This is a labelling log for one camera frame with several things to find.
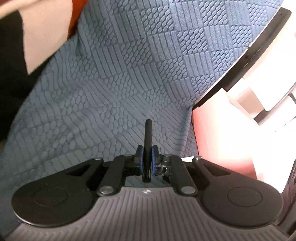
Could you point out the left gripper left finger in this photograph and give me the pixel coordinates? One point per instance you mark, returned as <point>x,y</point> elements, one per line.
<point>121,167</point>

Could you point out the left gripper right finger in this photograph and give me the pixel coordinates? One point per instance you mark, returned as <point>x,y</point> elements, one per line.
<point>173,168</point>

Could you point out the pink cardboard box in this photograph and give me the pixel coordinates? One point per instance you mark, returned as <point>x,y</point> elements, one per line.
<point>227,137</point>

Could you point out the blue textured sofa cover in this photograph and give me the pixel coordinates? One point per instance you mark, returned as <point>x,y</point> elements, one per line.
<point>128,61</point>

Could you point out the white folding chair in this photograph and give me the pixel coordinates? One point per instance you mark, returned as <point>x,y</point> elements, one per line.
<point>263,78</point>

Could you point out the red white black blanket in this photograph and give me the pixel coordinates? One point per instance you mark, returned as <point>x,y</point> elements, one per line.
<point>31,32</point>

